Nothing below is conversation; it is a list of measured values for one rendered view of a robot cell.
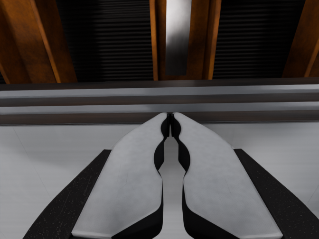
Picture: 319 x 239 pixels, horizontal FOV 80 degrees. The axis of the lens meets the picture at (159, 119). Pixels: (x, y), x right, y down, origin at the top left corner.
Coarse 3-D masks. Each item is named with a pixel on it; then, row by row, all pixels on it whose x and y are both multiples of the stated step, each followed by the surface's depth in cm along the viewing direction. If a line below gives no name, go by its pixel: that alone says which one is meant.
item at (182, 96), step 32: (0, 96) 16; (32, 96) 16; (64, 96) 16; (96, 96) 16; (128, 96) 16; (160, 96) 16; (192, 96) 15; (224, 96) 15; (256, 96) 15; (288, 96) 15
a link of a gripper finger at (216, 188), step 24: (192, 120) 11; (192, 144) 9; (216, 144) 9; (192, 168) 8; (216, 168) 8; (240, 168) 8; (192, 192) 7; (216, 192) 7; (240, 192) 7; (192, 216) 6; (216, 216) 6; (240, 216) 6; (264, 216) 6
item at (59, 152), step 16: (16, 128) 14; (32, 128) 14; (48, 128) 14; (64, 128) 14; (80, 128) 14; (96, 128) 14; (112, 128) 14; (32, 144) 15; (48, 144) 15; (64, 144) 15; (80, 144) 15; (96, 144) 15; (112, 144) 15; (32, 160) 16; (48, 160) 16; (64, 160) 16; (80, 160) 16; (48, 176) 17; (64, 176) 17; (48, 192) 18
